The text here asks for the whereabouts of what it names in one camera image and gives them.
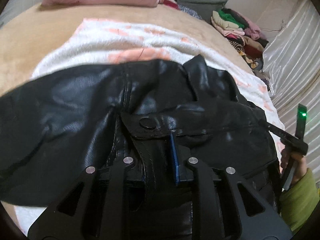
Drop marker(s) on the black leather jacket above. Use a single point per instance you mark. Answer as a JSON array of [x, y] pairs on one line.
[[209, 202]]

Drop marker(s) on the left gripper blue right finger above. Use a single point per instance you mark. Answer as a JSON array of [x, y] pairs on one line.
[[175, 158]]

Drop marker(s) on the folded red blue clothes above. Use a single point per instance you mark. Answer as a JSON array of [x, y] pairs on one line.
[[173, 4]]

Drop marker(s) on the white orange patterned blanket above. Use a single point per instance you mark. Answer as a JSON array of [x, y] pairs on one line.
[[114, 83]]

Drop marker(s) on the person's right hand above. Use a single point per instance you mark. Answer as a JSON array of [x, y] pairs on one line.
[[295, 163]]

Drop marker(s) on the white satin curtain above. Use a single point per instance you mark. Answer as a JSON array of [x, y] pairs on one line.
[[291, 61]]

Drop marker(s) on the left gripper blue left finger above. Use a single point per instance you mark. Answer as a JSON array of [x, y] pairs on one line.
[[145, 159]]

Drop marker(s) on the pile of mixed clothes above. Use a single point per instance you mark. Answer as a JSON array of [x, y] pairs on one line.
[[245, 37]]

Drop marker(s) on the green right sleeve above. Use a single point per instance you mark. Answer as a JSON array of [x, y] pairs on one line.
[[299, 202]]

